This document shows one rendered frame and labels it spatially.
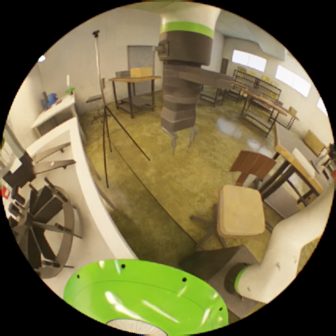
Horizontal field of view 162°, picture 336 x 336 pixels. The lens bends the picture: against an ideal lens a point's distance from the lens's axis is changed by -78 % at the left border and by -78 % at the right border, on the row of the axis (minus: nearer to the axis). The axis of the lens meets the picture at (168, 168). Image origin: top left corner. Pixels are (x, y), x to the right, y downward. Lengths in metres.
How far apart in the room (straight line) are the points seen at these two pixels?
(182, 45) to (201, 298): 0.37
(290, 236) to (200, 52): 0.47
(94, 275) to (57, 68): 4.57
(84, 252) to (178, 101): 0.47
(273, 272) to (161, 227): 1.13
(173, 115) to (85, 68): 4.38
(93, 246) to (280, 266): 0.53
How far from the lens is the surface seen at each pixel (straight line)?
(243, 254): 0.59
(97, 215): 0.43
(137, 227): 1.32
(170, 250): 1.28
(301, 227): 0.40
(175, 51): 0.20
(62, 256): 0.40
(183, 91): 0.21
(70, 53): 4.61
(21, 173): 0.77
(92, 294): 0.24
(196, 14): 0.22
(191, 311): 0.22
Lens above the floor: 1.27
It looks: 50 degrees down
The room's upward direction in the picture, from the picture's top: 4 degrees clockwise
